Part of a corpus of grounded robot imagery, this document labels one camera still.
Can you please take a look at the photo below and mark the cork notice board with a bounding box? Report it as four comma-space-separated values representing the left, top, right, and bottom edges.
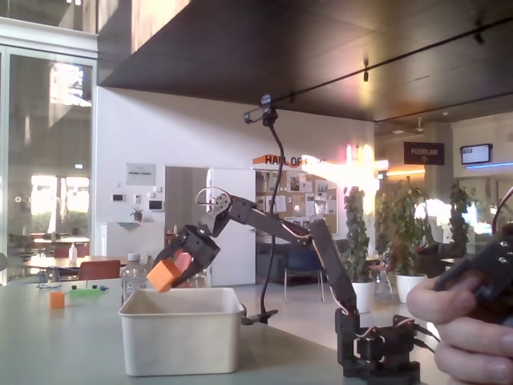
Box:
256, 170, 340, 237

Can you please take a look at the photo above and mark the wall monitor screen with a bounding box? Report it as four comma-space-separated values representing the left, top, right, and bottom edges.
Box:
459, 143, 493, 165

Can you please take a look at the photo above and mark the dark blue chair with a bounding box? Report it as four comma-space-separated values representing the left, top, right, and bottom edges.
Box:
283, 248, 326, 302

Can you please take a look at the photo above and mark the white plant pot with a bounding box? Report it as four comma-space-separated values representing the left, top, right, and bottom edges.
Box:
395, 273, 428, 305
351, 280, 377, 314

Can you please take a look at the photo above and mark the person's right hand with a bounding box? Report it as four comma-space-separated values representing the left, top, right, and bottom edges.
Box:
406, 278, 513, 384

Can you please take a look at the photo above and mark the white wall notice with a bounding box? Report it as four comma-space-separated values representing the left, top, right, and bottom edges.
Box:
126, 162, 157, 186

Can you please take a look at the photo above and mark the round wooden table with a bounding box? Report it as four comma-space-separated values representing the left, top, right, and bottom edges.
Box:
22, 255, 129, 278

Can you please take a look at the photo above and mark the white plastic bin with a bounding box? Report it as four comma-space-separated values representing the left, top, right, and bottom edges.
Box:
118, 286, 245, 377

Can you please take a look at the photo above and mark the black gooseneck clamp mount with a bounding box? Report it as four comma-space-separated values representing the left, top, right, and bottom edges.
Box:
240, 114, 286, 326

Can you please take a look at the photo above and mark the white door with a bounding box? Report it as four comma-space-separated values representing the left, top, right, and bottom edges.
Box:
208, 167, 257, 286

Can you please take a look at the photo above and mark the clear plastic water bottle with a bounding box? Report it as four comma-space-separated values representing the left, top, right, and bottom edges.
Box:
120, 251, 148, 306

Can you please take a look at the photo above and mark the tall slim green plant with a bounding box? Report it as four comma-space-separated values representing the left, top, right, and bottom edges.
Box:
343, 186, 376, 284

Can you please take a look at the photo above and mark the orange hall of fame sign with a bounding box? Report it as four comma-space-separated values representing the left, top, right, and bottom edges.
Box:
252, 153, 328, 168

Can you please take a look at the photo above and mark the dark green plant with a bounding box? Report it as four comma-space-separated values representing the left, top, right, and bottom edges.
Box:
447, 184, 480, 260

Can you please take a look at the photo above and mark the red chair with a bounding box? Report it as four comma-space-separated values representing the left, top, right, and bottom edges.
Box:
78, 259, 122, 281

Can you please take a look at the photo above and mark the bushy green plant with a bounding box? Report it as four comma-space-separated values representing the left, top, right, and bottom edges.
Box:
376, 176, 434, 278

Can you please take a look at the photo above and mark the black camera on mount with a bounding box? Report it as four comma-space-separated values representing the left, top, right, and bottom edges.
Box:
243, 94, 280, 126

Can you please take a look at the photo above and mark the black leader arm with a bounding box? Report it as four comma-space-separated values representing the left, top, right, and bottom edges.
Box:
434, 184, 513, 326

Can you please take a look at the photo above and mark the black foodlab sign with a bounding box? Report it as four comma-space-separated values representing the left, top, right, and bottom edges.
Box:
403, 141, 445, 165

